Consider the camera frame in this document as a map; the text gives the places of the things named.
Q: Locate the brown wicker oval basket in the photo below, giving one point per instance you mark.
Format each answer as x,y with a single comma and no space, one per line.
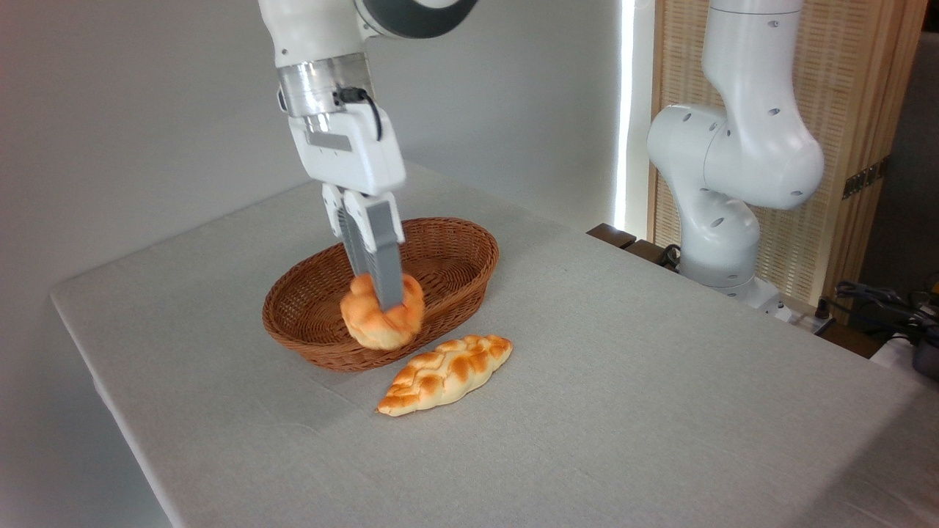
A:
455,264

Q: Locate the grey linen tablecloth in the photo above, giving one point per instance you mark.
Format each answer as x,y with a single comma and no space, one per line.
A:
623,381

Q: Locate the round knotted bread roll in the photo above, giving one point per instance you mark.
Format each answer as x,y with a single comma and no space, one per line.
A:
370,326

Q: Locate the black screen hinge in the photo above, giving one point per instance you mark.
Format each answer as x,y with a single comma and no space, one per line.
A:
866,178

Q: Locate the long braided bread loaf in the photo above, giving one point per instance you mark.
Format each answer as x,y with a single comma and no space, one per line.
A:
447,370

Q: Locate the wooden rattan folding screen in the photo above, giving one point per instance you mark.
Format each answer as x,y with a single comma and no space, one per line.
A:
858,88

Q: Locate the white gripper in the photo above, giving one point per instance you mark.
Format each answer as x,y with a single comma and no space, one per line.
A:
352,150

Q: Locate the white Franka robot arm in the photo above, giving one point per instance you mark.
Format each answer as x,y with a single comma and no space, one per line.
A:
741,154

